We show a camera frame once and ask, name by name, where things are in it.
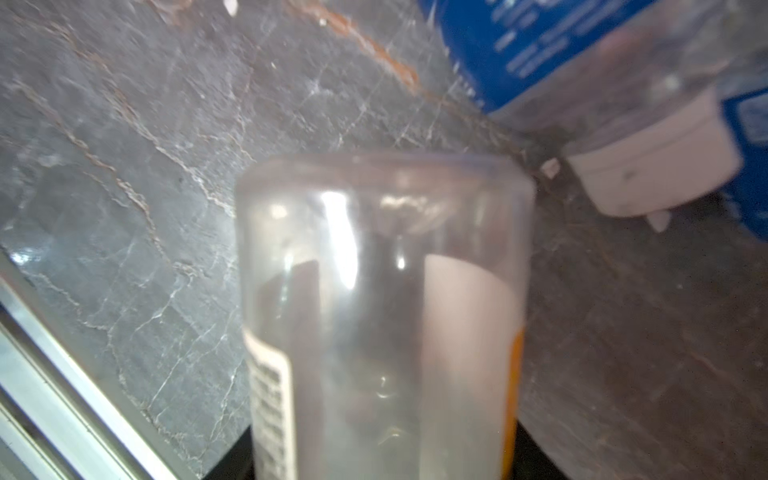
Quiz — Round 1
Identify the blue label bottle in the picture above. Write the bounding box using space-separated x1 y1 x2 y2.
721 86 767 242
419 0 767 217

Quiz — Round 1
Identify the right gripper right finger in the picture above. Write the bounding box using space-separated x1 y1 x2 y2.
512 423 567 480

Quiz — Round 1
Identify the yellow label clear bottle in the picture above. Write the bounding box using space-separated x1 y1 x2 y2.
235 152 535 479

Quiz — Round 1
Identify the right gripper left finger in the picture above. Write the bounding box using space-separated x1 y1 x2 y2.
203 427 255 480

